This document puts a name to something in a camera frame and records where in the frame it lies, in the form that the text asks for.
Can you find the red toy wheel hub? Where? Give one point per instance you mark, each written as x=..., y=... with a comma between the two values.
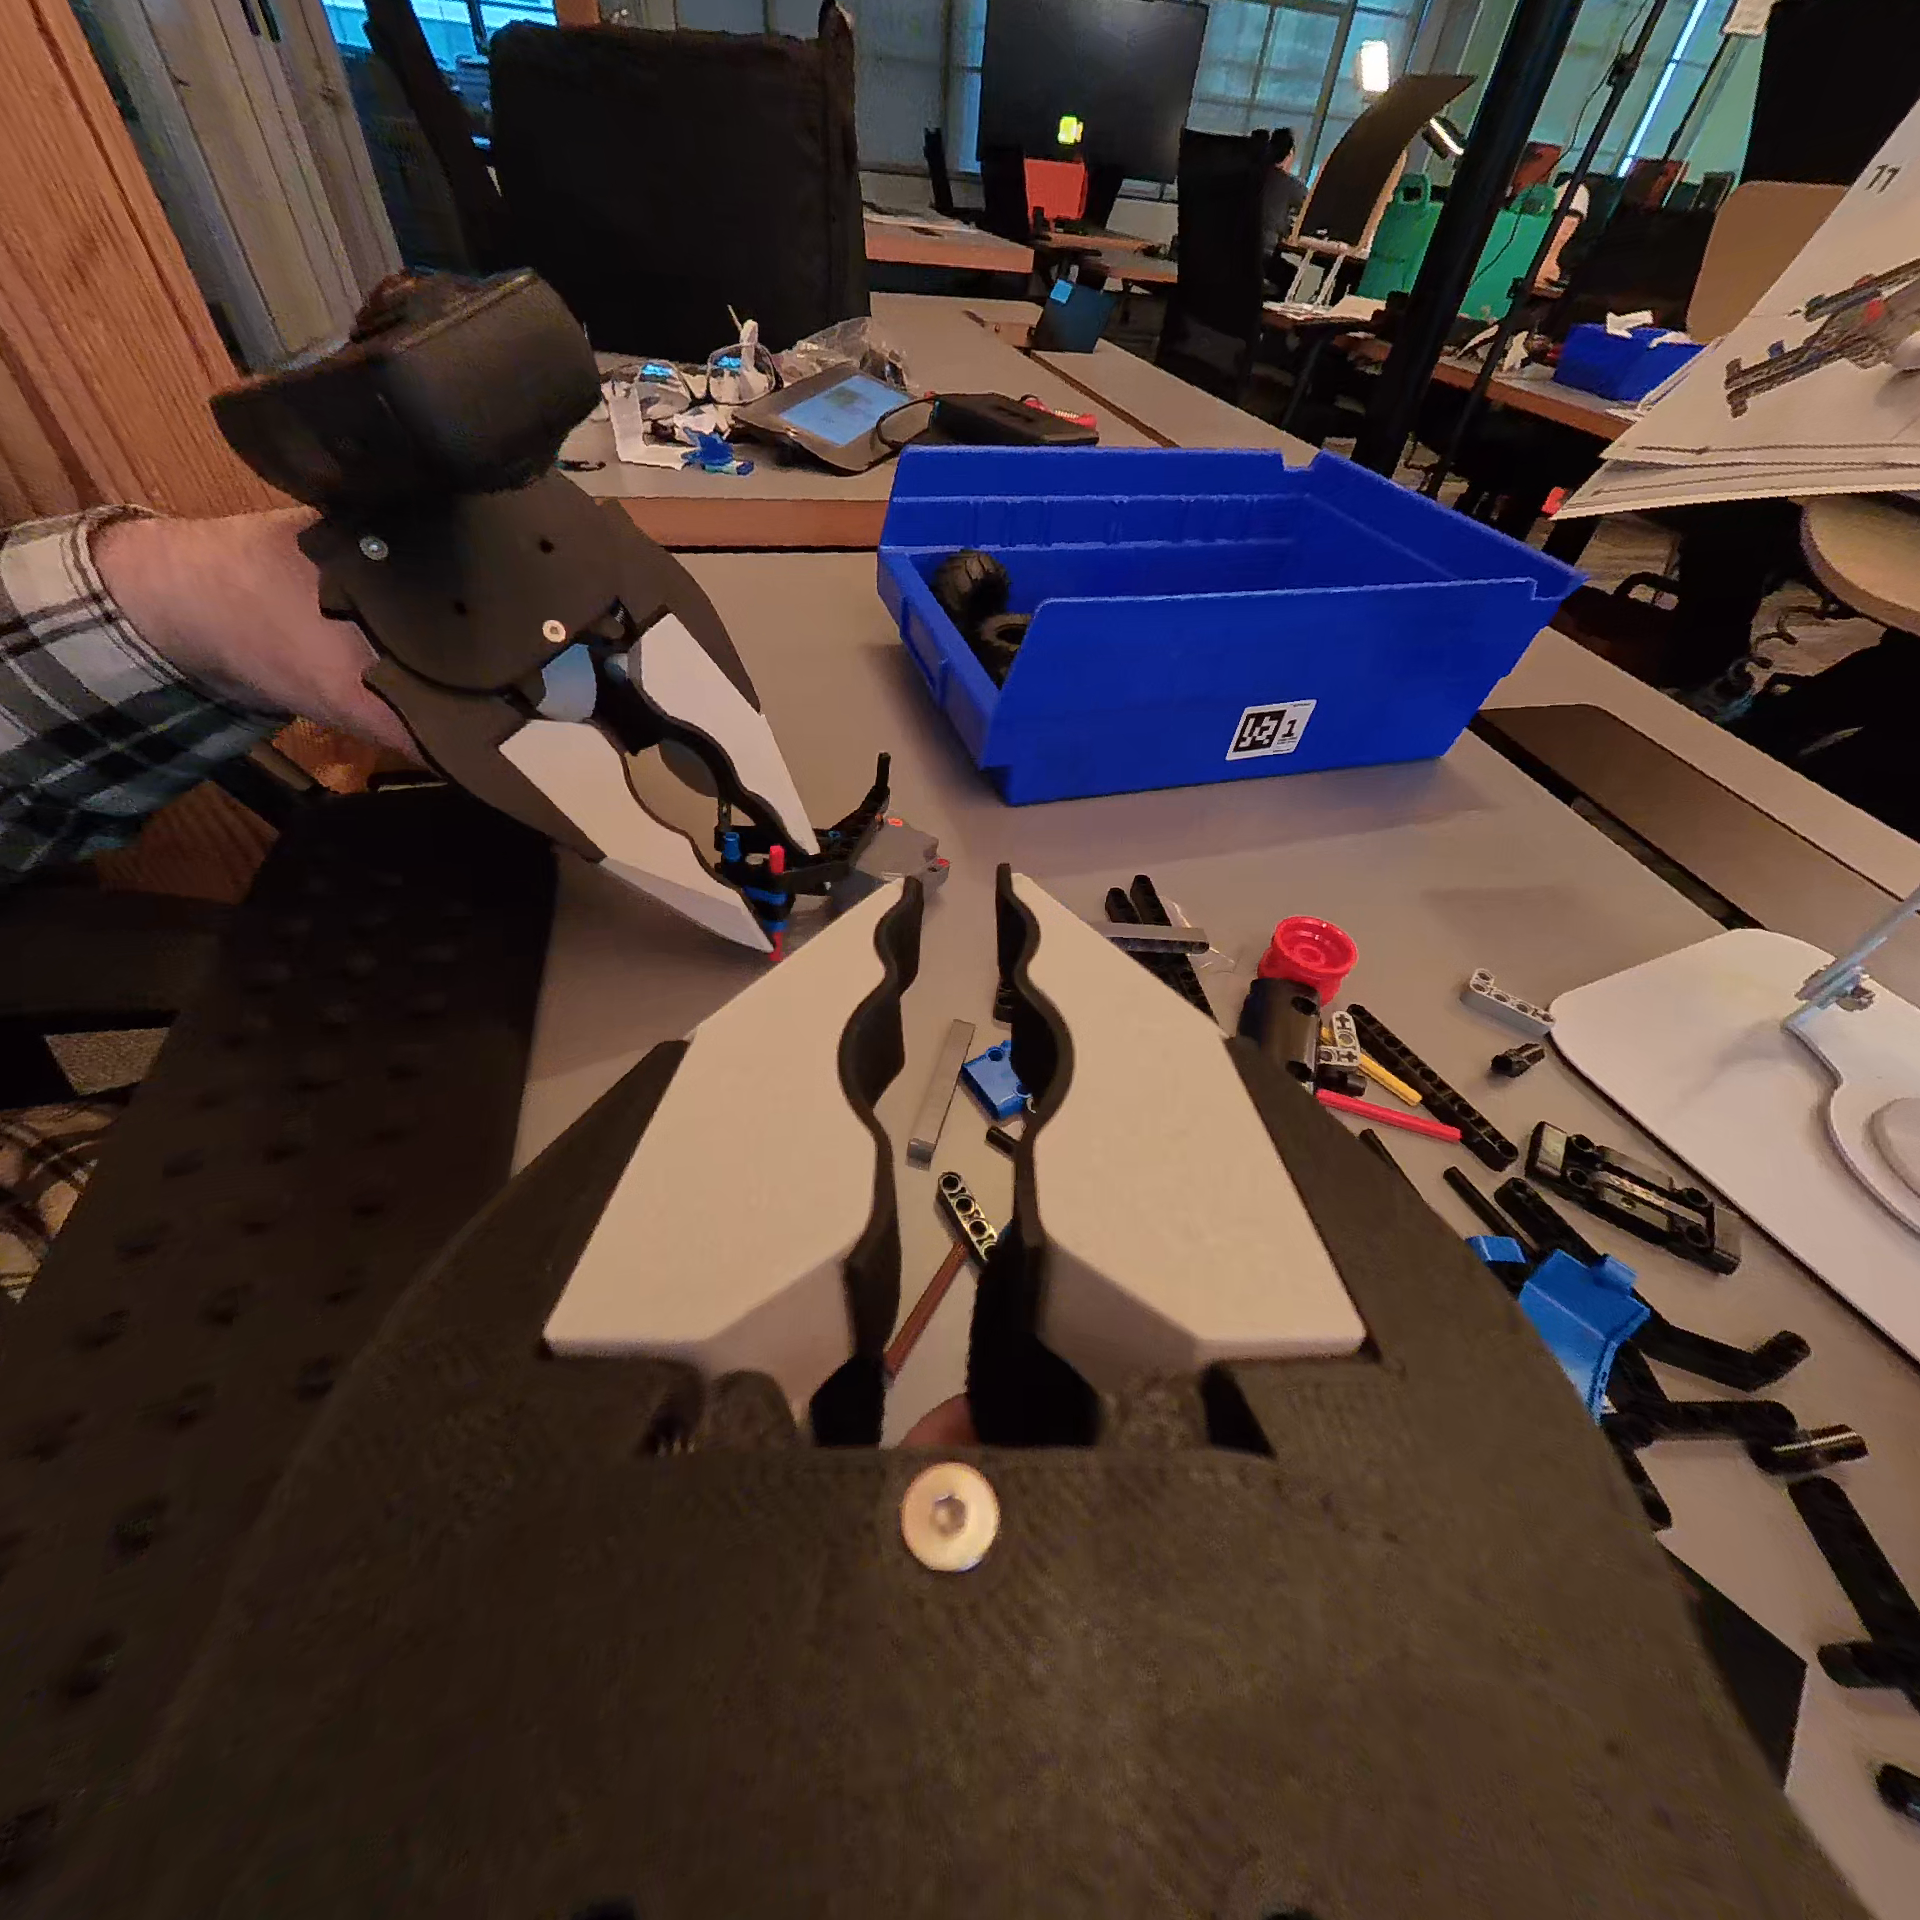
x=1308, y=949

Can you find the dark grey toy beam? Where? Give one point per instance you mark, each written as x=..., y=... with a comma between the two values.
x=1162, y=937

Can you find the person's left forearm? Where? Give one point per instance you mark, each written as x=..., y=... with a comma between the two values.
x=76, y=705

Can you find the black monitor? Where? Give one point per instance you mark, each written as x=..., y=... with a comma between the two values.
x=1097, y=90

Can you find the wooden-edged table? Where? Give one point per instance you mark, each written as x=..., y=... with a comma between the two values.
x=931, y=323

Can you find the white book stand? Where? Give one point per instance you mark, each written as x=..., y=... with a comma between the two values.
x=1682, y=1049

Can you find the light grey angled toy beam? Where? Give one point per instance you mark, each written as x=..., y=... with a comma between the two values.
x=1505, y=997

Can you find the small blue toy brick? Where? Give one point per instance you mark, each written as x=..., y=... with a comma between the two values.
x=994, y=1079

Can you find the red toy axle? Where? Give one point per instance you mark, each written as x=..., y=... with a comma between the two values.
x=1388, y=1118

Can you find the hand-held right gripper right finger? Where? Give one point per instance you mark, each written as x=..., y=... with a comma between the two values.
x=1186, y=1200

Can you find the black metal pole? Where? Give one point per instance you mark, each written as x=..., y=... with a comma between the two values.
x=1477, y=194

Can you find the thin black toy axle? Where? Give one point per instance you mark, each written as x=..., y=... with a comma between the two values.
x=1484, y=1205

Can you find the black pouch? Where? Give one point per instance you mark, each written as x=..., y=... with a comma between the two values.
x=990, y=423

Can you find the long black toy beam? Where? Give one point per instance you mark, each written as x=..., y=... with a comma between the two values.
x=1852, y=1575
x=1441, y=1095

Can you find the blue toy panel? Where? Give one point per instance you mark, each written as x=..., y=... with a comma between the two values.
x=1577, y=1313

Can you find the small black toy pin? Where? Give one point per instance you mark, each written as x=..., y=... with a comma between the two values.
x=1519, y=1059

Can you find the toy brick motor assembly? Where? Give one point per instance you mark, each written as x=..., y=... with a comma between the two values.
x=908, y=858

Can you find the white toy connector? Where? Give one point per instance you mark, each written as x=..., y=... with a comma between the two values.
x=1340, y=1049

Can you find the tall black chair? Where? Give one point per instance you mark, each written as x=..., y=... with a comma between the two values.
x=1214, y=254

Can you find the grey desk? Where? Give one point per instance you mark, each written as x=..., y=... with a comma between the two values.
x=1426, y=885

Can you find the yellow toy axle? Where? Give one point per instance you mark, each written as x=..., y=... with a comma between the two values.
x=1394, y=1079

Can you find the black toy cylinder piece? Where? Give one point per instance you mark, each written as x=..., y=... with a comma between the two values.
x=1278, y=1027

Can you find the black dimpled mat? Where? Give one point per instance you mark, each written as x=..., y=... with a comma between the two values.
x=300, y=1049

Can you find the grey flat toy bar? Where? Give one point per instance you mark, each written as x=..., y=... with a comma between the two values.
x=940, y=1095

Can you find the person's left hand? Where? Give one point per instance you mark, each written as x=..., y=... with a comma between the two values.
x=225, y=585

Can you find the red box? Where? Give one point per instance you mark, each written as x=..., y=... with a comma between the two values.
x=1057, y=193

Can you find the black toy tyre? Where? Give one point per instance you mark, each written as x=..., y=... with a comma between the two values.
x=969, y=585
x=1002, y=645

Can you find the small blue storage bin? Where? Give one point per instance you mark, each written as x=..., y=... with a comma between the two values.
x=1621, y=368

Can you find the black toy frame piece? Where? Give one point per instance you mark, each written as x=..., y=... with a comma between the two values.
x=1635, y=1200

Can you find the brown toy axle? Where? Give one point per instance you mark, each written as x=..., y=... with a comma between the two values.
x=931, y=1301

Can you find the grey tablet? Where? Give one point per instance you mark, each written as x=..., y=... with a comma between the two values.
x=833, y=411

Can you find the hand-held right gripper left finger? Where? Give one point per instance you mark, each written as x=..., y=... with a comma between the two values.
x=722, y=1185

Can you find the tan wooden board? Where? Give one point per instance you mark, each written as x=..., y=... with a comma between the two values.
x=1868, y=563

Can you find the black angled toy beam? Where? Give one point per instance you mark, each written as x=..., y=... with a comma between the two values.
x=1724, y=1362
x=1741, y=1433

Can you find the small blue box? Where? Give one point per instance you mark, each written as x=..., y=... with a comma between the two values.
x=1077, y=318

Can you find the instruction booklet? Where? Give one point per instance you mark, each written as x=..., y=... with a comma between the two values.
x=1770, y=390

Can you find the short black holed toy beam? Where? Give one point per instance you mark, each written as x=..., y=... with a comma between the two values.
x=971, y=1214

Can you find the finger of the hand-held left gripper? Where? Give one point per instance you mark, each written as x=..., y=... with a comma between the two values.
x=722, y=720
x=601, y=795

